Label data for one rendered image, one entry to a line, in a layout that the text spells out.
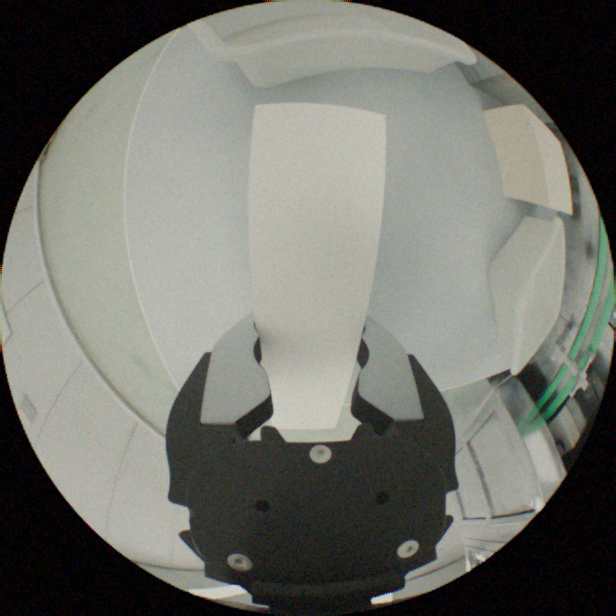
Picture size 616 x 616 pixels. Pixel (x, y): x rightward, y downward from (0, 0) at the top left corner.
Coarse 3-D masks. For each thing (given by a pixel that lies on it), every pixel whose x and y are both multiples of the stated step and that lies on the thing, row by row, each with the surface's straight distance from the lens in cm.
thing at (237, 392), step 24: (240, 336) 10; (216, 360) 9; (240, 360) 9; (216, 384) 8; (240, 384) 8; (264, 384) 8; (216, 408) 8; (240, 408) 7; (264, 408) 8; (240, 432) 8
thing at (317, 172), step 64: (256, 128) 10; (320, 128) 10; (384, 128) 11; (256, 192) 9; (320, 192) 9; (256, 256) 10; (320, 256) 9; (256, 320) 11; (320, 320) 11; (320, 384) 14
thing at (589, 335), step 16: (608, 240) 56; (608, 256) 56; (608, 272) 57; (608, 288) 57; (592, 304) 59; (608, 304) 58; (592, 320) 60; (608, 320) 59; (592, 336) 61; (576, 352) 64; (560, 384) 71; (544, 400) 76; (560, 400) 73; (544, 416) 79
